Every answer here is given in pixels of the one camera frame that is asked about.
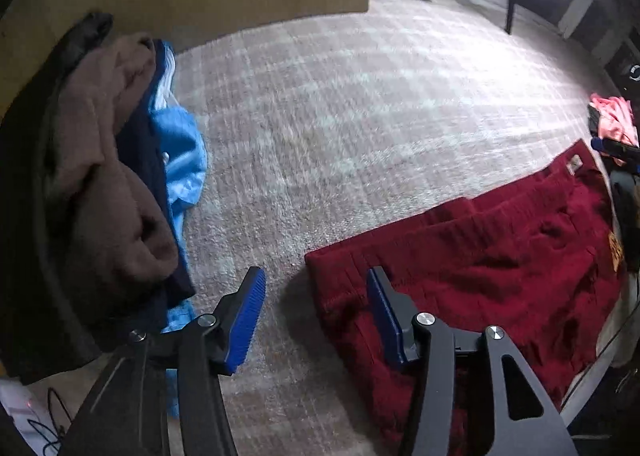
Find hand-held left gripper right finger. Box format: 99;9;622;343
366;266;581;456

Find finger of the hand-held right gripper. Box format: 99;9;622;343
590;136;640;163

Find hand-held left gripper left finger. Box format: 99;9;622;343
57;266;266;456

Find dark red pants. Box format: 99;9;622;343
304;138;627;456

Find pink garment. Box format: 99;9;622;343
588;93;640;148

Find dark grey garment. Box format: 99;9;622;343
609;167;640;273

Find light blue garment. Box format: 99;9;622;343
149;105;209;418

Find navy garment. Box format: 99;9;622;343
116;40;197;333

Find plaid woven rug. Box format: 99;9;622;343
165;0;623;456

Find brown garment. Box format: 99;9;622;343
47;33;180;328

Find white garment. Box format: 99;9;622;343
151;53;177;112

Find black cable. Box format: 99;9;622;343
27;386;72;454

